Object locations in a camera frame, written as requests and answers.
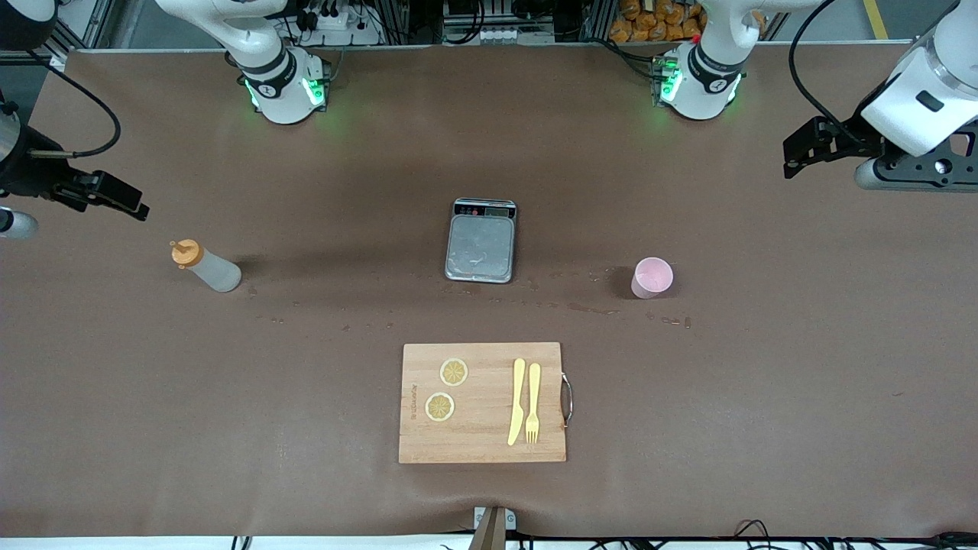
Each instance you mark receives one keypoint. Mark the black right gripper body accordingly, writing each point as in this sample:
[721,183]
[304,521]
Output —
[24,169]

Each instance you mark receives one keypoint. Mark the sauce bottle with orange cap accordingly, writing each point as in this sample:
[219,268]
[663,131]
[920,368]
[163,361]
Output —
[210,271]

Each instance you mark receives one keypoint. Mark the pink plastic cup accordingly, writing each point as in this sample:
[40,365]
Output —
[652,279]

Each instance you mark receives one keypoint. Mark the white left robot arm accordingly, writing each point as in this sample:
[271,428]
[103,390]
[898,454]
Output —
[707,80]

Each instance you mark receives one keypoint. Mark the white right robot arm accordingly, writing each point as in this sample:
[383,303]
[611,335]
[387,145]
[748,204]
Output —
[276,85]

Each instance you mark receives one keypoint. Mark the pile of orange packets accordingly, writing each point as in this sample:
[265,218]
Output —
[657,19]

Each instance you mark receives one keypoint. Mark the white power strip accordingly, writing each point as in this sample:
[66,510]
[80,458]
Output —
[336,23]

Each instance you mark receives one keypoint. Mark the silver digital kitchen scale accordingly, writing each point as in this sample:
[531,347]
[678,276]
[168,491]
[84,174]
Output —
[480,248]

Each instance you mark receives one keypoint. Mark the yellow plastic fork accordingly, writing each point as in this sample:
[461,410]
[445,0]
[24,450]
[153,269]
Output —
[533,397]

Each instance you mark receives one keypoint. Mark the yellow plastic knife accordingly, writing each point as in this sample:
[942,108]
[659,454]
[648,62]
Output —
[517,405]

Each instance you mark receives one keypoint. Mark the lemon slice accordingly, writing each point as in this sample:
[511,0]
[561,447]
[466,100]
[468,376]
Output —
[439,406]
[454,372]

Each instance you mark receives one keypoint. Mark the wooden cutting board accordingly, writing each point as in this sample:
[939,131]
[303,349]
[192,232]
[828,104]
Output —
[481,443]

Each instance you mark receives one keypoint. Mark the aluminium frame post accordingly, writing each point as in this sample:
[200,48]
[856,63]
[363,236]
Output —
[88,27]

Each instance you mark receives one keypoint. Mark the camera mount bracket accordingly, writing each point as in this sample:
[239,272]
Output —
[493,527]

